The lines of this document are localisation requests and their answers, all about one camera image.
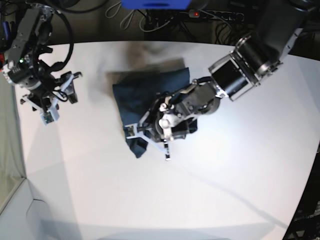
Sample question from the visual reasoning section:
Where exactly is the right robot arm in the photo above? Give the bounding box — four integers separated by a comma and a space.
1, 2, 82, 112

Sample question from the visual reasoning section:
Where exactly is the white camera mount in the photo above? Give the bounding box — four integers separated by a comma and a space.
124, 109, 174, 161
20, 71, 82, 125

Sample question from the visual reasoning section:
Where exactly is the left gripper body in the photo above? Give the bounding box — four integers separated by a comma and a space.
144, 108, 189, 143

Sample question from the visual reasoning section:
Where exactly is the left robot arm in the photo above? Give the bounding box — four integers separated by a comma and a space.
140, 0, 320, 143

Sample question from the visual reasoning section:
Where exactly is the blue plastic bin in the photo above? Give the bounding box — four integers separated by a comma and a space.
121, 0, 191, 10

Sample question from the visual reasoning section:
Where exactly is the blue cylinder tool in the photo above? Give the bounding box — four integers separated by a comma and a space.
2, 21, 11, 41

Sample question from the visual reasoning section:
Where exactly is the grey cloth panel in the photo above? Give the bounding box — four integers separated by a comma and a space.
0, 75, 26, 211

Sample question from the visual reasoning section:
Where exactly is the red black box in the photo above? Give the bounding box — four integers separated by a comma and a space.
0, 53, 5, 66

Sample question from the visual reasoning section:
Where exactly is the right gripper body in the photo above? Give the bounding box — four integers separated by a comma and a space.
29, 81, 68, 110

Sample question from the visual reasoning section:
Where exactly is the dark blue t-shirt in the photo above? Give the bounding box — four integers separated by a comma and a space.
112, 68, 190, 159

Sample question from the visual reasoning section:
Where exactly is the white looped cable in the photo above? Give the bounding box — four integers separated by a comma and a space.
104, 0, 147, 32

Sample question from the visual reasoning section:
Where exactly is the black power strip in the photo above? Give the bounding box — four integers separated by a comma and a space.
187, 9, 245, 23

